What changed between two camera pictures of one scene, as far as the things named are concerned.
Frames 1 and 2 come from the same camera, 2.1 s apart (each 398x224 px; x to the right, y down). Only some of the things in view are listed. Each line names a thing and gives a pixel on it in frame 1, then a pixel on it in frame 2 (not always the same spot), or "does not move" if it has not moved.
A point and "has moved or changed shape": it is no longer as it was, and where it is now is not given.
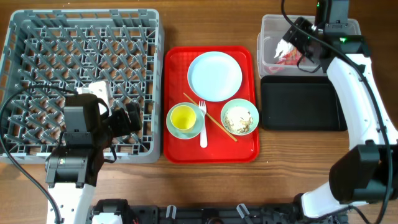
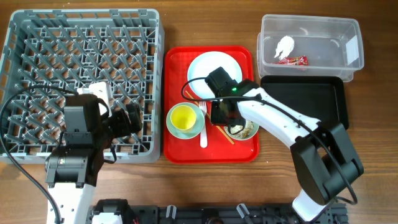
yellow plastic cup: [183, 117] does not move
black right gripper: [296, 35] -> [216, 119]
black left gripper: [125, 126] does not move
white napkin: [283, 48] does not move
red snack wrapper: [292, 56] has moved or changed shape
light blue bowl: [188, 134] does not move
